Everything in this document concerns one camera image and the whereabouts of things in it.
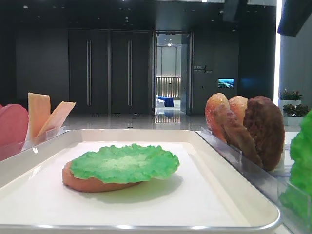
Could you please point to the red tomato slice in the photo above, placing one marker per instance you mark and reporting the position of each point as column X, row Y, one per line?
column 13, row 124

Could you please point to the green lettuce leaf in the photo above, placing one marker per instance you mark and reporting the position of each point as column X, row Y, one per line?
column 128, row 164
column 301, row 165

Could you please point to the round bread slice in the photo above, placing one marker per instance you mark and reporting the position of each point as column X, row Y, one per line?
column 91, row 185

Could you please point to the white rectangular tray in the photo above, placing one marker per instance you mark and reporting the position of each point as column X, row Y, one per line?
column 206, row 195

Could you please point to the rear orange bread slice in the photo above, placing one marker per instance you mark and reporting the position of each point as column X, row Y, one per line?
column 238, row 105

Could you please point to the dark double door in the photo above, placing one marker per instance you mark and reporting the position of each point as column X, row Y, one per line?
column 109, row 71

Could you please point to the dark brown meat patty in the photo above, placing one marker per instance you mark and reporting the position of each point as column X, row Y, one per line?
column 264, row 121

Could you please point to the leaning orange cheese slice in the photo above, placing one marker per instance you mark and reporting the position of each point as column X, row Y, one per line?
column 58, row 116

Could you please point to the lighter brown meat patty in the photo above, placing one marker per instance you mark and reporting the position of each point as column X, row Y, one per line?
column 236, row 135

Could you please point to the clear acrylic rack left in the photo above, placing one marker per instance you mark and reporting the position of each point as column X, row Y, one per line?
column 15, row 148

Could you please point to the wall screen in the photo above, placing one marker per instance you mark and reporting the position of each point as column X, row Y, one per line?
column 225, row 83

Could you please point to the clear acrylic rack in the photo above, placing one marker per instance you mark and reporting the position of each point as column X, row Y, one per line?
column 271, row 184
column 15, row 148

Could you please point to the potted plants in planter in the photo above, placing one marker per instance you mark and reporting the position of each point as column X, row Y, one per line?
column 291, row 107

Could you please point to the upright orange cheese slice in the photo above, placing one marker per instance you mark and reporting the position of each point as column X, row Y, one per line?
column 39, row 110

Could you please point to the blue sofa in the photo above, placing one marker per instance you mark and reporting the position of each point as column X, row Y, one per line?
column 168, row 101

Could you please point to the clear acrylic rack right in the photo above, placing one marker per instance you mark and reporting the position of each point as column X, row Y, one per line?
column 271, row 184

